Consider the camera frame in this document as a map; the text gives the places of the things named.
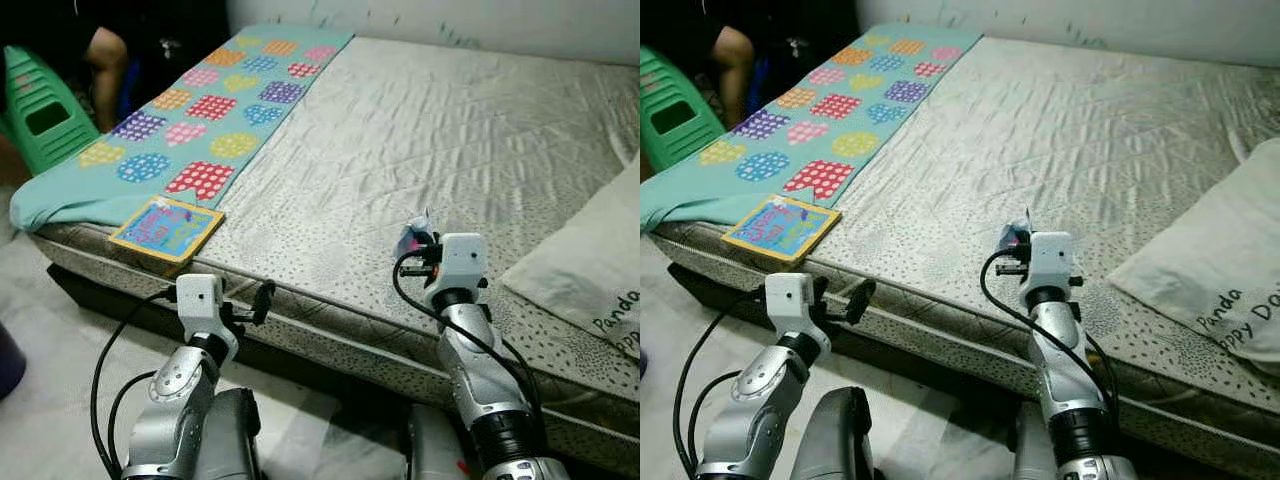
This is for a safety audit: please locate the yellow-edged children's book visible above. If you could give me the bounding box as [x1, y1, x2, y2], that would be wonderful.
[720, 193, 843, 267]
[108, 195, 227, 266]

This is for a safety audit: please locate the white printed pillow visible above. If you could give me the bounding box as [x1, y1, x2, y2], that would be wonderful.
[500, 155, 641, 361]
[1108, 135, 1280, 377]

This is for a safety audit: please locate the black bed base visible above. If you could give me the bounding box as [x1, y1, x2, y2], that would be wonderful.
[668, 262, 1021, 403]
[45, 262, 421, 403]

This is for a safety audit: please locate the grey quilted mattress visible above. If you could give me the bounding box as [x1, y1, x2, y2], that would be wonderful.
[30, 35, 641, 477]
[655, 35, 1280, 473]

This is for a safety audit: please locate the grey robot left leg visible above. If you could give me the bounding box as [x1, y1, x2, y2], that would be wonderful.
[195, 388, 263, 480]
[790, 388, 877, 480]

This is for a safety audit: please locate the grey robot leg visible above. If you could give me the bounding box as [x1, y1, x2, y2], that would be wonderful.
[790, 388, 877, 480]
[1010, 400, 1063, 480]
[195, 388, 263, 480]
[405, 400, 473, 480]

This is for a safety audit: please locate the teal blanket with coloured shapes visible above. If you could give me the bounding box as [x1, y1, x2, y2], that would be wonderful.
[640, 25, 986, 234]
[10, 25, 356, 232]

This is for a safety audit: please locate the grey robot right leg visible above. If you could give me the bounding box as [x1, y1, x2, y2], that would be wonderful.
[405, 400, 473, 480]
[1010, 400, 1063, 480]

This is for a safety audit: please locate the black bag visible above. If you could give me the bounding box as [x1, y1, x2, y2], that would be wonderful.
[128, 0, 233, 121]
[755, 0, 861, 111]

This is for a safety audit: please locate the purple plastic bucket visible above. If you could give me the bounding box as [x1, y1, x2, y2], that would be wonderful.
[0, 322, 27, 401]

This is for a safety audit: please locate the green plastic stool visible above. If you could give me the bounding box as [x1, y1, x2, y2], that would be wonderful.
[640, 45, 727, 177]
[0, 45, 101, 177]

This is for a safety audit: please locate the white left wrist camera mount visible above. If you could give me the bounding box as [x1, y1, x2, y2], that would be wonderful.
[765, 272, 827, 341]
[176, 273, 241, 346]

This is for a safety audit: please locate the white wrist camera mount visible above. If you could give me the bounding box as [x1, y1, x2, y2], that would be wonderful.
[765, 272, 827, 341]
[425, 233, 489, 296]
[1020, 232, 1077, 293]
[176, 273, 241, 346]

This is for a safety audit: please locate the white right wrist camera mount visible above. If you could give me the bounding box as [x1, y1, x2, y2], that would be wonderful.
[1020, 232, 1077, 293]
[425, 233, 489, 296]

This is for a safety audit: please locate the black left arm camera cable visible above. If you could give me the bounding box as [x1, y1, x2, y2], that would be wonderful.
[672, 286, 769, 480]
[90, 286, 179, 480]

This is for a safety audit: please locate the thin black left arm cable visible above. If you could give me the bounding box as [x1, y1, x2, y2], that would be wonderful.
[687, 372, 743, 475]
[105, 372, 159, 475]

